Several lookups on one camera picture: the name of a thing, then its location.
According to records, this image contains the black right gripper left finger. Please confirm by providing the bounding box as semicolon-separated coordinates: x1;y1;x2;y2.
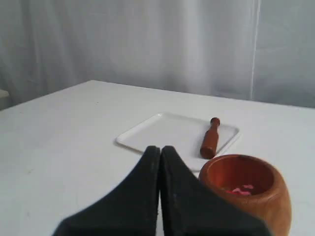
54;146;160;236

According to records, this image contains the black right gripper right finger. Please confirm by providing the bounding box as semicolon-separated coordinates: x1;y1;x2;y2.
159;146;271;236

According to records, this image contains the brown wooden pestle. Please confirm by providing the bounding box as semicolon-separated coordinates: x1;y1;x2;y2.
200;118;220;159

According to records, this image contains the red object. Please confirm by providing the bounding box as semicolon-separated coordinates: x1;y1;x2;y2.
225;184;254;196

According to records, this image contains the brown wooden mortar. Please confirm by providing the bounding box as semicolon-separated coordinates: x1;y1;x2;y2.
199;154;292;236

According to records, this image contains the white rectangular plastic tray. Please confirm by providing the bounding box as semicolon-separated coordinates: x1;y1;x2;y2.
115;112;241;172

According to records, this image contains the white curtain backdrop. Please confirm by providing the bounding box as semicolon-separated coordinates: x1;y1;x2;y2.
0;0;315;107

